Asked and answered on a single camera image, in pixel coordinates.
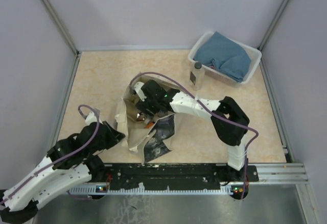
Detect cream canvas tote bag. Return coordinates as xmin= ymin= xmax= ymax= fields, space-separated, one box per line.
xmin=115 ymin=76 xmax=182 ymax=164

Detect orange blue tube in bag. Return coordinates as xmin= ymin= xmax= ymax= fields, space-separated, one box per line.
xmin=145 ymin=122 xmax=155 ymax=129

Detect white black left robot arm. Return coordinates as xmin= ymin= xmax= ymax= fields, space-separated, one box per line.
xmin=1 ymin=121 xmax=125 ymax=223

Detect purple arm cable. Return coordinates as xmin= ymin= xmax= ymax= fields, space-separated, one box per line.
xmin=129 ymin=72 xmax=259 ymax=201
xmin=0 ymin=104 xmax=101 ymax=206

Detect white plastic basket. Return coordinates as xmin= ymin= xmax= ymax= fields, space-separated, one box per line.
xmin=188 ymin=32 xmax=262 ymax=85

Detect clear square bottle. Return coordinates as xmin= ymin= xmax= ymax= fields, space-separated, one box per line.
xmin=189 ymin=62 xmax=205 ymax=91

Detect blue folded towel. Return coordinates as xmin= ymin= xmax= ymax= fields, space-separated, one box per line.
xmin=193 ymin=32 xmax=251 ymax=83

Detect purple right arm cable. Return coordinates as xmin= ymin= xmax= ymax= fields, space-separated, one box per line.
xmin=129 ymin=72 xmax=259 ymax=201

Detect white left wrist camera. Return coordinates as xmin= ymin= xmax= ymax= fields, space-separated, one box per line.
xmin=85 ymin=110 xmax=103 ymax=126

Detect aluminium frame rail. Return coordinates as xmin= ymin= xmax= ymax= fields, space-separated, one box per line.
xmin=28 ymin=0 xmax=79 ymax=55

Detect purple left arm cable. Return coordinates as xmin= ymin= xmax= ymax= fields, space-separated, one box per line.
xmin=0 ymin=104 xmax=101 ymax=206

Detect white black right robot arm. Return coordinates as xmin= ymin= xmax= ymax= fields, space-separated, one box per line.
xmin=133 ymin=80 xmax=249 ymax=181

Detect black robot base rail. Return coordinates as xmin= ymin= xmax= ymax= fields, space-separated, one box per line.
xmin=71 ymin=163 xmax=259 ymax=200

